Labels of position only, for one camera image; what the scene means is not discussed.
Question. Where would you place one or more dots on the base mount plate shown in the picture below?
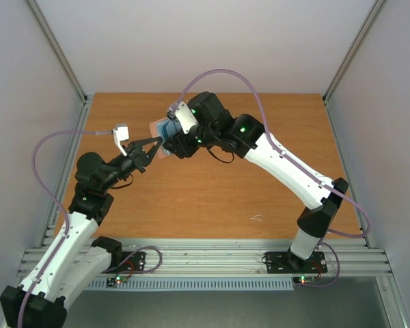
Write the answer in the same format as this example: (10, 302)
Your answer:
(126, 262)
(280, 262)

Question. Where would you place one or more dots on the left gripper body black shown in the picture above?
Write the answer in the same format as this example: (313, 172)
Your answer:
(136, 156)

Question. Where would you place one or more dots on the circuit board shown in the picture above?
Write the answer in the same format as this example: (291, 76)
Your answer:
(304, 279)
(112, 282)

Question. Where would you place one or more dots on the right circuit board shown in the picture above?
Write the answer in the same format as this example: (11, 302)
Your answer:
(304, 279)

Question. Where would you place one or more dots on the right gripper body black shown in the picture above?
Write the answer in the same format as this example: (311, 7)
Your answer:
(177, 145)

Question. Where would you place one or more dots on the aluminium corner post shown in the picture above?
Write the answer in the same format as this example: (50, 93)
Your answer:
(361, 35)
(48, 33)

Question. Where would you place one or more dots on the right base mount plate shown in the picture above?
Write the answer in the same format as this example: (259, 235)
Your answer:
(280, 262)

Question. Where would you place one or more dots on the grey slotted cable duct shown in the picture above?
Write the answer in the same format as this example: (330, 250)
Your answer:
(172, 284)

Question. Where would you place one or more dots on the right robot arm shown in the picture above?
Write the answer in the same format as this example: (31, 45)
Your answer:
(204, 122)

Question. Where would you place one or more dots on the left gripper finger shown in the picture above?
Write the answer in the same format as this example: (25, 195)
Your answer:
(148, 155)
(155, 141)

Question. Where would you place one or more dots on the left circuit board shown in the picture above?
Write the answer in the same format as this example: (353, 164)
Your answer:
(112, 282)

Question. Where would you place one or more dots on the left aluminium corner post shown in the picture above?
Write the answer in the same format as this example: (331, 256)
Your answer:
(48, 33)

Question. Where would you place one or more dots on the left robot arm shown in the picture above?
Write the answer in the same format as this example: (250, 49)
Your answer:
(44, 297)

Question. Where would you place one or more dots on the right aluminium corner post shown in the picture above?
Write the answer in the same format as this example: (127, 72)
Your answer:
(361, 35)

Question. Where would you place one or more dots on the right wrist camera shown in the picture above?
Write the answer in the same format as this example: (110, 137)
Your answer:
(183, 114)

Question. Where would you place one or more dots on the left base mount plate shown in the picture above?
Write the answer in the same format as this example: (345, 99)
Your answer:
(126, 262)

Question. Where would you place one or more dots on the aluminium rail frame front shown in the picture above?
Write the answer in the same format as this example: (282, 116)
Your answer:
(193, 257)

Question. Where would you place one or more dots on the pink card holder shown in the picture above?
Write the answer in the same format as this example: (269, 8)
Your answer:
(164, 128)

